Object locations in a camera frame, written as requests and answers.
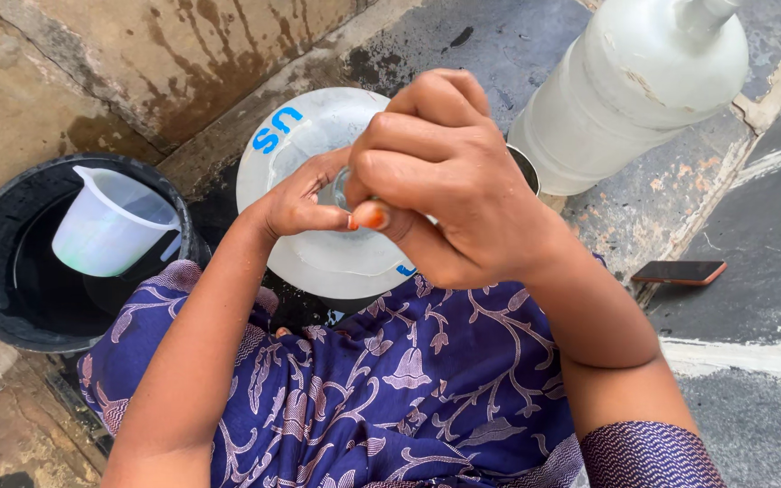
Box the person's left hand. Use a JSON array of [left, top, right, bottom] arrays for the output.
[[254, 145, 359, 239]]

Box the person's right hand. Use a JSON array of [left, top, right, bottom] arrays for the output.
[[344, 68, 571, 291]]

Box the small clear drinking glass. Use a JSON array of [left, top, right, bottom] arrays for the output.
[[331, 166, 379, 212]]

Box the white round plastic basin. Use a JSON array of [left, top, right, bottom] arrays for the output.
[[236, 87, 433, 301]]

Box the metal cup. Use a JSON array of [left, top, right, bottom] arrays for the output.
[[506, 144, 541, 197]]

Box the white plastic measuring jug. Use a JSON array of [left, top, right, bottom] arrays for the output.
[[51, 164, 183, 279]]

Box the large white plastic water bottle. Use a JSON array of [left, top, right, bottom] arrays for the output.
[[507, 0, 750, 197]]

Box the purple patterned dress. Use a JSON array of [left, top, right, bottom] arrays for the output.
[[77, 254, 728, 488]]

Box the phone with orange case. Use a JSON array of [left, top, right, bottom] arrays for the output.
[[630, 260, 729, 287]]

